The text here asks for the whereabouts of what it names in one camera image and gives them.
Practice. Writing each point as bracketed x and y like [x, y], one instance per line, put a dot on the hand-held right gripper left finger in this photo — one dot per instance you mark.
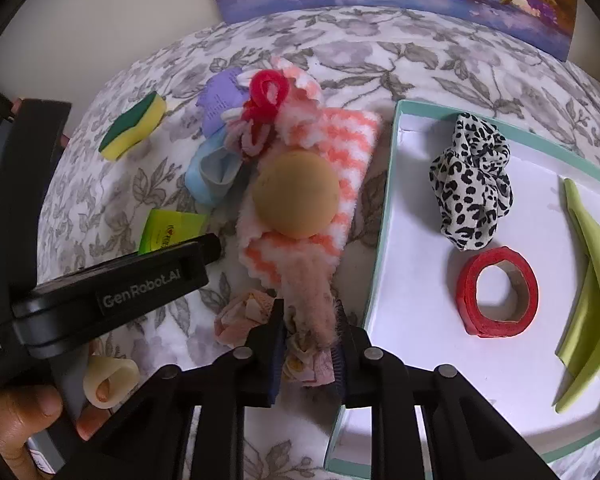
[276, 350]

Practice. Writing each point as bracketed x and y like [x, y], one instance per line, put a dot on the floral canvas painting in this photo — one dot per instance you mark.
[430, 0]

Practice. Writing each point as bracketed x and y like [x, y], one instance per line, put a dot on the purple cloth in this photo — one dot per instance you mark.
[220, 100]

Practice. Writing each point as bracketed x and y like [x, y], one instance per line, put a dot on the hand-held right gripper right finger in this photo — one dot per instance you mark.
[339, 360]

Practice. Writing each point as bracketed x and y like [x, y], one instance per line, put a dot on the cream rubber loop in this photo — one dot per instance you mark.
[125, 372]

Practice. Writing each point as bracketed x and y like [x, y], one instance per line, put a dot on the yellow green sponge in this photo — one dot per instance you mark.
[135, 125]

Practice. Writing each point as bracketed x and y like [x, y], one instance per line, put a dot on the tan round puff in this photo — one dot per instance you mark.
[295, 195]

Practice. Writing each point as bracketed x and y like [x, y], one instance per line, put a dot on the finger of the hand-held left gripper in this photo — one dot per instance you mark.
[205, 249]

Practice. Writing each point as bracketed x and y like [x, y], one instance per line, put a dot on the red tape roll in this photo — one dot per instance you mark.
[466, 292]

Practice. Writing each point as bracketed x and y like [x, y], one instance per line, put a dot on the person's left hand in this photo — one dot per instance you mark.
[15, 420]

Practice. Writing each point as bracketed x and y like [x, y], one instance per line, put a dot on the teal-edged white box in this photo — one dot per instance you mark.
[415, 260]

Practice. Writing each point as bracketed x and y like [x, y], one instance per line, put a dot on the leopard print scrunchie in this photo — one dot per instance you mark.
[470, 180]

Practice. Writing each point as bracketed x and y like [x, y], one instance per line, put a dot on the light blue face mask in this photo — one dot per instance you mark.
[200, 180]

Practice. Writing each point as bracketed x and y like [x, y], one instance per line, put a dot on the pink white fluffy cloth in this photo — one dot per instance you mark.
[350, 135]

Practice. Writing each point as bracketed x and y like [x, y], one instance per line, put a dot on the pink fuzzy sock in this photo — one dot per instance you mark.
[310, 300]

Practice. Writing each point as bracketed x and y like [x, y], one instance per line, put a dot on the green tissue pack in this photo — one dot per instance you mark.
[165, 227]

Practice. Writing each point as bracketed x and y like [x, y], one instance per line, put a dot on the red pink pipe cleaners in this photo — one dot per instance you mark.
[257, 82]

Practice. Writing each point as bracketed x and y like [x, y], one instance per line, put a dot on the pink floral scrunchie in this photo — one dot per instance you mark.
[237, 320]

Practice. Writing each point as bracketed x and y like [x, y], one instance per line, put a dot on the lime green cloth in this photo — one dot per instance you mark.
[595, 285]

